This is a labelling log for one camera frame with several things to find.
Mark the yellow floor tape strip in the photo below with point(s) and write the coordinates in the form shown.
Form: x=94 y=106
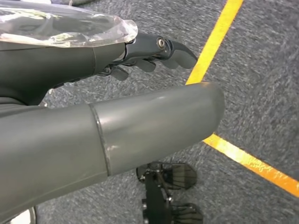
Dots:
x=219 y=34

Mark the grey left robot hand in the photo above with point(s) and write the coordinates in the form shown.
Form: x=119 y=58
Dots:
x=93 y=139

